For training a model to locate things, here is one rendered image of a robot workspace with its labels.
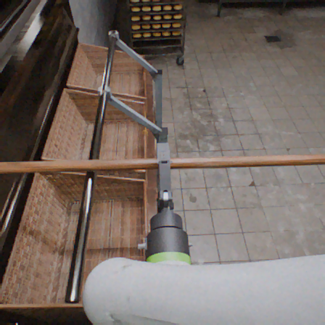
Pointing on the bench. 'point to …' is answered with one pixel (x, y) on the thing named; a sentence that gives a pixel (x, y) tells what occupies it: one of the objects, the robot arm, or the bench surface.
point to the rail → (12, 17)
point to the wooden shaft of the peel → (157, 163)
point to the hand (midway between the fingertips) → (162, 165)
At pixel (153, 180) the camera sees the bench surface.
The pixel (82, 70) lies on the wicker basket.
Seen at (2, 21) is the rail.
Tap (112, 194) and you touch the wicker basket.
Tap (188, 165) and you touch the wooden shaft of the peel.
